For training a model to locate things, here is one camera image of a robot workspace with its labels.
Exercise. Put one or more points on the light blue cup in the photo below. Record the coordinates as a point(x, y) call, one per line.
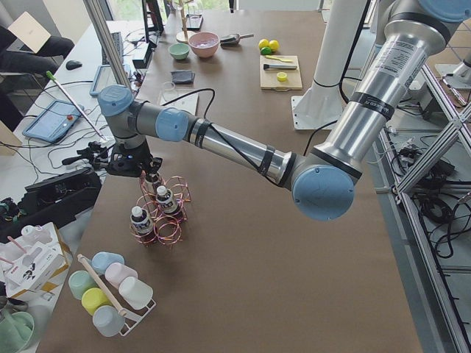
point(101, 261)

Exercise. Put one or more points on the white cup rack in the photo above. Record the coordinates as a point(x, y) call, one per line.
point(132, 317)

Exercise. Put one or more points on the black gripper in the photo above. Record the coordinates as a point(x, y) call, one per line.
point(143, 160)

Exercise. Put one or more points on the yellow cup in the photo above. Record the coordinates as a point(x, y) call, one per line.
point(94, 298)

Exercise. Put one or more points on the half lemon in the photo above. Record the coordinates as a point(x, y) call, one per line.
point(282, 76)

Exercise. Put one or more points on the green lime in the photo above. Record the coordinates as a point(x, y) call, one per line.
point(274, 45)

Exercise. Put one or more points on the black glass rack tray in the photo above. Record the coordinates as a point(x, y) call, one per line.
point(194, 21)

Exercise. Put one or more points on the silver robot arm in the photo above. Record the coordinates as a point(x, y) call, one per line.
point(322, 180)

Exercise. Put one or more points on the metal ice scoop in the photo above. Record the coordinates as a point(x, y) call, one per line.
point(233, 39)

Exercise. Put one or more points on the whole lemon upper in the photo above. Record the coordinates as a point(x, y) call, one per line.
point(263, 43)

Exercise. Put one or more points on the copper wire bottle basket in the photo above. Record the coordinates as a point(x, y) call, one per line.
point(167, 229)

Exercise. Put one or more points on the blue teach pendant near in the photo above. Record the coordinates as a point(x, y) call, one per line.
point(53, 123)

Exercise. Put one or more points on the aluminium frame post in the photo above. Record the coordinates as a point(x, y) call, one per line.
point(97, 18)

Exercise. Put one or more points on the pale blue cup front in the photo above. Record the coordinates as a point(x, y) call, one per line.
point(107, 321)

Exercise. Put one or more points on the wooden cup tree stand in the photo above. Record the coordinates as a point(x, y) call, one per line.
point(184, 35)

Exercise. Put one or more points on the steel muddler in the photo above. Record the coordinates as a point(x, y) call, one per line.
point(276, 67)

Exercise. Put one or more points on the blue teach pendant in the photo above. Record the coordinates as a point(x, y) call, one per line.
point(53, 123)
point(103, 78)

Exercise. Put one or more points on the green cup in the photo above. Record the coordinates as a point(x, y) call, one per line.
point(79, 282)

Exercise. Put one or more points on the tea bottle moved to tray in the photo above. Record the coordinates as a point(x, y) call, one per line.
point(152, 184)

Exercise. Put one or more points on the green bowl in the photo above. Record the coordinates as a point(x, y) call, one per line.
point(179, 51)

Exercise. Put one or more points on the blue teach pendant far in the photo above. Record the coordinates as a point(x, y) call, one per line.
point(103, 78)

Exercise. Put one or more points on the bamboo cutting board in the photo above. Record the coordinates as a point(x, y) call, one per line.
point(268, 79)

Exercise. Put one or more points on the clear wine glass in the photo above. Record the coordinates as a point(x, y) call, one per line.
point(168, 92)

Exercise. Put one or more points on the grey folded cloth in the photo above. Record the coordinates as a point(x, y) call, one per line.
point(183, 77)

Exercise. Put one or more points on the pink cup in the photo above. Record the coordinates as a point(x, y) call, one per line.
point(117, 272)

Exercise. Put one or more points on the yellow plastic knife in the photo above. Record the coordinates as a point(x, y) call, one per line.
point(283, 60)

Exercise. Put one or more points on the white product box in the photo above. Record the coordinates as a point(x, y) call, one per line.
point(34, 263)

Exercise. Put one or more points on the pink bowl with ice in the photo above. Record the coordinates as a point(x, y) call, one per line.
point(204, 44)

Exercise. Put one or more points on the tea bottle in basket corner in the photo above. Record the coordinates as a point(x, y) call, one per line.
point(142, 224)

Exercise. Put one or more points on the white cup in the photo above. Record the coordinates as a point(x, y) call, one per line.
point(136, 293)

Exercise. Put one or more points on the tea bottle in basket middle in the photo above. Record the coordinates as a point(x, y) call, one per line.
point(168, 204)

